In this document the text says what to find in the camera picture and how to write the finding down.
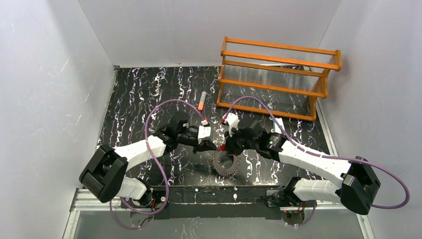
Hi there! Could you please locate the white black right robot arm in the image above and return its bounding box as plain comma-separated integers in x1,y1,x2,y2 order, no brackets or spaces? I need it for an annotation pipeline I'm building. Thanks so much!
223,116,381,215

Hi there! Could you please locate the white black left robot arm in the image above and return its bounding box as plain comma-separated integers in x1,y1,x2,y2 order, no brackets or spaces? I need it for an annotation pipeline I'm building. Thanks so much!
79,112,217,207

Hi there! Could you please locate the grey orange marker pen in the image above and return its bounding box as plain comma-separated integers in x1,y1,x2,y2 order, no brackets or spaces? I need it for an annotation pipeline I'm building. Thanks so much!
198,91,207,111

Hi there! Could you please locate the orange wooden two-tier shelf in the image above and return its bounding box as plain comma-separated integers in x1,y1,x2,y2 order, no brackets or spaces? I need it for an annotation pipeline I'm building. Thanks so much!
216,37,343,121

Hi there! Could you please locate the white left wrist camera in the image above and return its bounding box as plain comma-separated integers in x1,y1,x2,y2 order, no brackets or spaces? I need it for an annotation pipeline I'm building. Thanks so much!
198,119,212,141

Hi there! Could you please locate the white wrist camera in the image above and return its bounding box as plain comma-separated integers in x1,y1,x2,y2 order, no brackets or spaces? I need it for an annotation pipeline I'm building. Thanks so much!
222,113,239,137
198,119,212,141

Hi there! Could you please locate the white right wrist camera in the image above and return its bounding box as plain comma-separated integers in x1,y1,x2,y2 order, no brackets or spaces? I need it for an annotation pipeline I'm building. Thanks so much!
222,113,239,137

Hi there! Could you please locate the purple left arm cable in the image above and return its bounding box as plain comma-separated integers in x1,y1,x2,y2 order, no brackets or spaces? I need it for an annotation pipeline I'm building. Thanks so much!
109,99,207,230

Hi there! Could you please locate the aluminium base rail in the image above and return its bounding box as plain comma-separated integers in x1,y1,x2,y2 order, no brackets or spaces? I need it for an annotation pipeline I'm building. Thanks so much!
63,186,374,239

